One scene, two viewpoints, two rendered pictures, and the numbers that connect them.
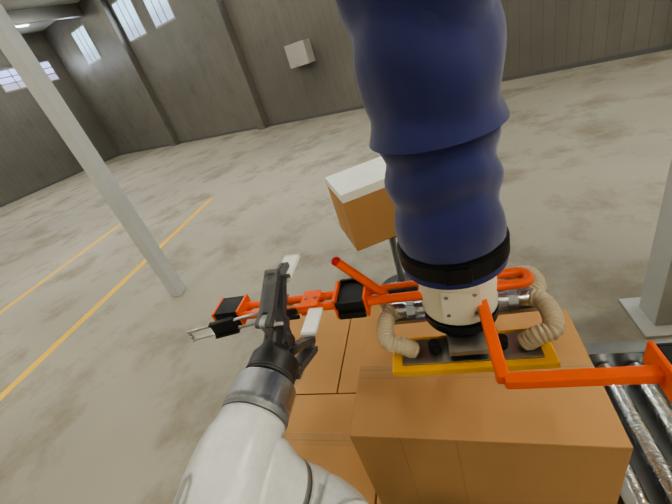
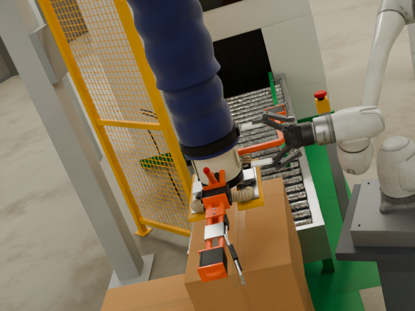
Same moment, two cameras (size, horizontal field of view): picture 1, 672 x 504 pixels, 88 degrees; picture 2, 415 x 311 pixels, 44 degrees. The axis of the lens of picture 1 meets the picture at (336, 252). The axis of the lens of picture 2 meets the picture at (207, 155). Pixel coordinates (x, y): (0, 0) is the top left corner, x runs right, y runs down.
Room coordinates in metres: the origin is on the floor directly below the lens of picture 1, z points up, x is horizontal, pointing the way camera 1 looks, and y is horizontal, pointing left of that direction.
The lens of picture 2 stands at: (0.91, 1.52, 2.12)
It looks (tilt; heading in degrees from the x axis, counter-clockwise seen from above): 25 degrees down; 261
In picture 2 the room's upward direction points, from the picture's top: 19 degrees counter-clockwise
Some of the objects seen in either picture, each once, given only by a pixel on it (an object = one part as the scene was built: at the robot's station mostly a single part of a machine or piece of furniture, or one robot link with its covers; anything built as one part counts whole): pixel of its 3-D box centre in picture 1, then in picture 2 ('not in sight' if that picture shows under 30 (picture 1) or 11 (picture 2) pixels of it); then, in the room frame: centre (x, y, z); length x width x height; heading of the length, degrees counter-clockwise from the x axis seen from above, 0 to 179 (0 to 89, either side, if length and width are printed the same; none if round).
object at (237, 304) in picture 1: (233, 310); (212, 263); (0.81, 0.33, 1.23); 0.08 x 0.07 x 0.05; 71
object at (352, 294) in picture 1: (352, 297); (216, 197); (0.69, 0.00, 1.23); 0.10 x 0.08 x 0.06; 161
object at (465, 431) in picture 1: (471, 410); (250, 261); (0.61, -0.23, 0.74); 0.60 x 0.40 x 0.40; 69
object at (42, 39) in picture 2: not in sight; (49, 53); (1.10, -1.57, 1.62); 0.20 x 0.05 x 0.30; 70
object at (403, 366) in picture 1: (467, 347); (247, 179); (0.52, -0.21, 1.13); 0.34 x 0.10 x 0.05; 71
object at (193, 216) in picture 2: not in sight; (201, 190); (0.70, -0.27, 1.13); 0.34 x 0.10 x 0.05; 71
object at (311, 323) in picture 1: (312, 321); (261, 162); (0.53, 0.09, 1.34); 0.07 x 0.03 x 0.01; 159
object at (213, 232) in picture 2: not in sight; (215, 236); (0.76, 0.20, 1.23); 0.07 x 0.07 x 0.04; 71
